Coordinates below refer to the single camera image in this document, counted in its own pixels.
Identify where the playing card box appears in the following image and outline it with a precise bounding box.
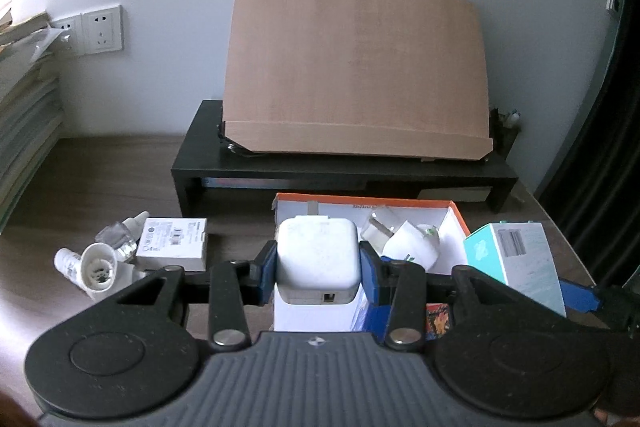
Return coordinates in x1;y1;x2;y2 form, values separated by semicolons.
425;303;455;339

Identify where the white square charger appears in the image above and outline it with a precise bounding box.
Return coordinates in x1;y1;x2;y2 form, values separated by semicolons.
276;216;362;305

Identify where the stack of books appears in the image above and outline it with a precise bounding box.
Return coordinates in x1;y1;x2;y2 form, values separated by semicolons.
0;0;65;233

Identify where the clear glass bottle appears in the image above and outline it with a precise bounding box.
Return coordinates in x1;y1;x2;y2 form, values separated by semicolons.
95;210;151;264

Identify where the wooden book stand board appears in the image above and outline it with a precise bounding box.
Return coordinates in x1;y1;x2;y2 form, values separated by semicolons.
218;0;496;165

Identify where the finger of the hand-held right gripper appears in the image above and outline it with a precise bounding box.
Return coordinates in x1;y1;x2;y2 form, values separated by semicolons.
560;276;640;334

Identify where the white plug-in repellent device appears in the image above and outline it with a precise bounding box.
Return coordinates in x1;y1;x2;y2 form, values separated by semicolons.
80;242;148;304

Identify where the small white barcode box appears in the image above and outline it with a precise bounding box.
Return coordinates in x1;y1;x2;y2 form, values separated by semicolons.
135;217;209;273

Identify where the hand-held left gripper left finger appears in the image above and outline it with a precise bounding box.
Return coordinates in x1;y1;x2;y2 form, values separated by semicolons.
95;241;279;352

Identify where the white plug green button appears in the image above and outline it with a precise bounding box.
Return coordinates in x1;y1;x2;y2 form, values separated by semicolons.
382;221;442;274

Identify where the white pill bottle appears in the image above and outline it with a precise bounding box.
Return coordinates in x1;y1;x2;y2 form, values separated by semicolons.
53;248;87;290

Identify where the black monitor riser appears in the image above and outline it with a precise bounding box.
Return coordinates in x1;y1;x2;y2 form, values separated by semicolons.
171;99;519;218

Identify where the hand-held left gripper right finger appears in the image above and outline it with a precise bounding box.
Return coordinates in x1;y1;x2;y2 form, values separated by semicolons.
359;241;544;352

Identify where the orange white cardboard box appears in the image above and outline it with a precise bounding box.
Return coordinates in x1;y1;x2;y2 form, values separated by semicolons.
271;192;472;334

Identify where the clear plastic bag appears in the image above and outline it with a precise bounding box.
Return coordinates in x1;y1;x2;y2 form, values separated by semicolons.
25;27;72;64

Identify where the black pen holder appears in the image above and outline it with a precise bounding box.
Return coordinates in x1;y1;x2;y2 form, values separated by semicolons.
490;106;522;158

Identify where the white wall socket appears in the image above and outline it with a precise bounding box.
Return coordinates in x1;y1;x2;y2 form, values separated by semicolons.
50;16;84;56
81;4;124;55

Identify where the teal white-label box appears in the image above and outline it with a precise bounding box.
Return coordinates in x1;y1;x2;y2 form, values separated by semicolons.
462;221;568;319

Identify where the black curtain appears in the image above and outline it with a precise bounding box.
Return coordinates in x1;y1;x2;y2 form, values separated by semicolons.
535;0;640;258

